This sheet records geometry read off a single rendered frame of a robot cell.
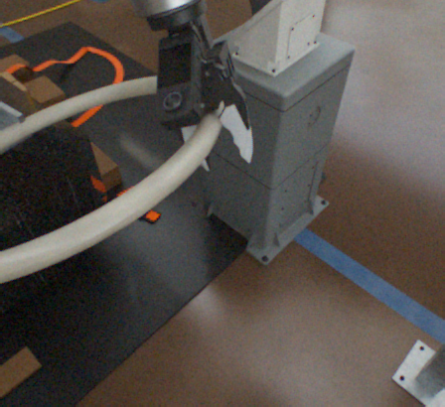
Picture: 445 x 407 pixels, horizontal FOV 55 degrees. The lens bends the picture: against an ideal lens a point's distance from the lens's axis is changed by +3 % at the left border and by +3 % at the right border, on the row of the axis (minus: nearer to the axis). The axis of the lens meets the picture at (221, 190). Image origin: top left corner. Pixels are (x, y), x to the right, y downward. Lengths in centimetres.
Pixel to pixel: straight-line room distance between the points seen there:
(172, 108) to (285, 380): 137
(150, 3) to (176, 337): 143
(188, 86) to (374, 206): 183
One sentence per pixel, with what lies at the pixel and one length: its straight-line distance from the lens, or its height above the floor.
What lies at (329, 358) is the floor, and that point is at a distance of 176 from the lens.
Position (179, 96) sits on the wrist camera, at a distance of 46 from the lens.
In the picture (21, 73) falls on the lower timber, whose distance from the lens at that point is 308.
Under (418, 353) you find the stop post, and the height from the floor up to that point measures 1.
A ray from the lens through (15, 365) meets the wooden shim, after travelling 183.
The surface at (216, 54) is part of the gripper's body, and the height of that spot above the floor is 134.
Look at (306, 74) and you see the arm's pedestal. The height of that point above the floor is 85.
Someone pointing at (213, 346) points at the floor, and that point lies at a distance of 173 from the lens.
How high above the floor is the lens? 161
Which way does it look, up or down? 48 degrees down
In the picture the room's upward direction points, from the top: straight up
